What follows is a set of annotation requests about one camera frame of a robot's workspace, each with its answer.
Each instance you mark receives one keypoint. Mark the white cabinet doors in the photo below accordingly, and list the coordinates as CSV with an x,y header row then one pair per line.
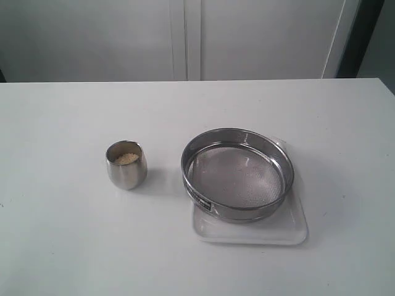
x,y
46,41

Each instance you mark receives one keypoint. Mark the stainless steel cup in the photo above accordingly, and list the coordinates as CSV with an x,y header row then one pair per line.
x,y
129,176

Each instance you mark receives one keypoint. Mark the round steel mesh sieve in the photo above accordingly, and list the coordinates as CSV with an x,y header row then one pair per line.
x,y
236,175

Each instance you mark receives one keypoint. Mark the clear plastic tray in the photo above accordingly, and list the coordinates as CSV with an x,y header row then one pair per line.
x,y
286,226

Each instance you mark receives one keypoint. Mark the yellow and white grain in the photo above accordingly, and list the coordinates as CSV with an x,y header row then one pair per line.
x,y
126,159

